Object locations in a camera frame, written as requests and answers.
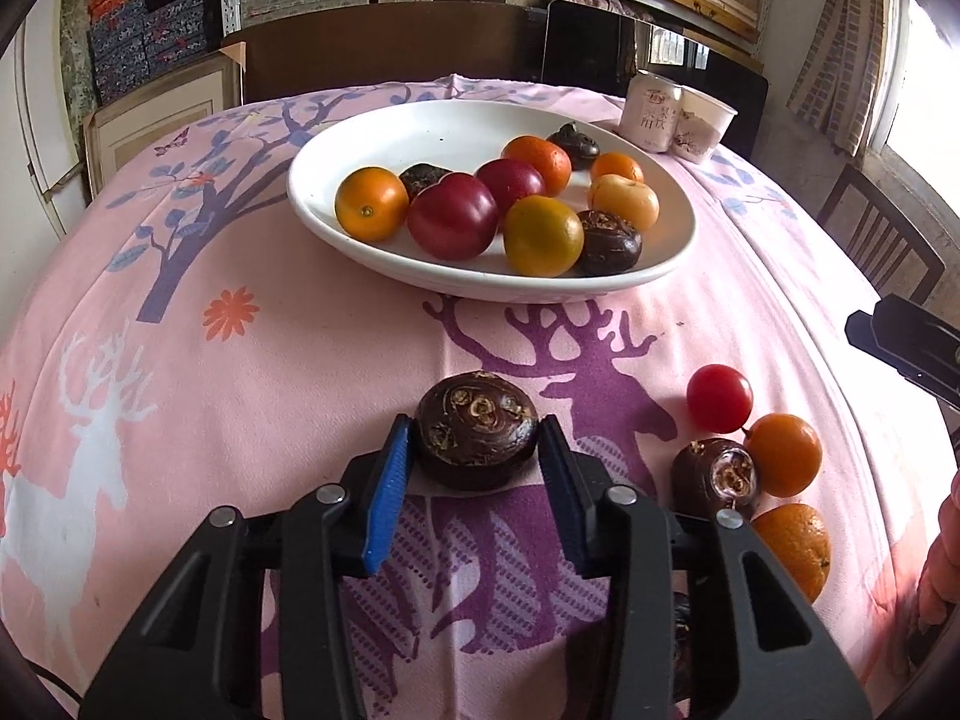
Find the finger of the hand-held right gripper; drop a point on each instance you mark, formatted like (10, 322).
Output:
(907, 341)

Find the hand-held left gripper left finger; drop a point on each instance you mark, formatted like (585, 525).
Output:
(386, 499)

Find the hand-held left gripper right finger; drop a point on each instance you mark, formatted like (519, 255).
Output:
(562, 499)

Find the yellow green tangerine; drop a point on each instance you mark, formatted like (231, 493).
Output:
(543, 236)

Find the large dark red plum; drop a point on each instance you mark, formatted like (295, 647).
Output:
(452, 216)

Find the round orange kumquat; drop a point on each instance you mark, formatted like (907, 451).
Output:
(371, 204)

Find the pale orange tangerine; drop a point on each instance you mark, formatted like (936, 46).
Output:
(624, 202)

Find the small orange kumquat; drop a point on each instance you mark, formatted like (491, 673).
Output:
(618, 166)

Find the white oval plate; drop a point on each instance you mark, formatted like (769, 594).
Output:
(450, 135)

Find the person's right hand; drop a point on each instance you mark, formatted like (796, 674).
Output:
(946, 540)

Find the dark wooden chair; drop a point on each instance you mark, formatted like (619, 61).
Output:
(877, 232)

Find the smooth orange tangerine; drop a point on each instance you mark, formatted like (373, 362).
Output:
(784, 454)

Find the pink deer print tablecloth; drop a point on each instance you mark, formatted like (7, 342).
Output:
(225, 405)

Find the small bright red plum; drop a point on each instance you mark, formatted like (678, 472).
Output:
(718, 394)

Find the large rough orange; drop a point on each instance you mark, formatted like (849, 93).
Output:
(795, 559)

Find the bright window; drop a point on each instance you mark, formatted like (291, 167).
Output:
(926, 90)

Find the white paper cup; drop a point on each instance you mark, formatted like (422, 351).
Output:
(705, 127)

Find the beige patterned curtain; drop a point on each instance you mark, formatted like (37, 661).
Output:
(840, 45)

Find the white pink drink can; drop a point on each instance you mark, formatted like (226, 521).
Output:
(649, 112)

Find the black flat panel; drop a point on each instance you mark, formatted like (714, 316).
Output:
(577, 45)

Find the brown wooden cabinet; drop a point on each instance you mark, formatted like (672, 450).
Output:
(375, 52)

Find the pink floral cloth bundle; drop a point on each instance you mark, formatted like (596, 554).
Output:
(592, 1)

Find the white leaning boards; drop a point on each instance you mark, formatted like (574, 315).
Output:
(45, 127)

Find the stack of blue patterned boxes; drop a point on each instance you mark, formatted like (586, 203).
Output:
(150, 45)

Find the grey marble slab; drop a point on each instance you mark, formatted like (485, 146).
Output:
(79, 45)

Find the beige picture frame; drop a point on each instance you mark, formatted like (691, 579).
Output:
(150, 127)

